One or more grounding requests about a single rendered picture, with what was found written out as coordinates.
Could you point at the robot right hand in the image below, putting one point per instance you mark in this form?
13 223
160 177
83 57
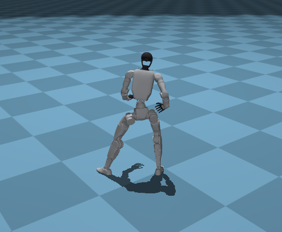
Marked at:
160 104

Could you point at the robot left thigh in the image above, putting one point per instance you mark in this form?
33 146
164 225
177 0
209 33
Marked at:
127 120

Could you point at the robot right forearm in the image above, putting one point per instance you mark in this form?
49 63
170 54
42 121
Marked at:
165 102

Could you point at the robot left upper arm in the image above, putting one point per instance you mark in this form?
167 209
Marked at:
126 82

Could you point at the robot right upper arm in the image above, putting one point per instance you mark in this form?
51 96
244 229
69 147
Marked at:
158 78

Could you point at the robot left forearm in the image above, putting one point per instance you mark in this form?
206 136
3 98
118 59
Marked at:
125 96

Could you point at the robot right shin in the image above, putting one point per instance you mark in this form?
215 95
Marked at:
158 152

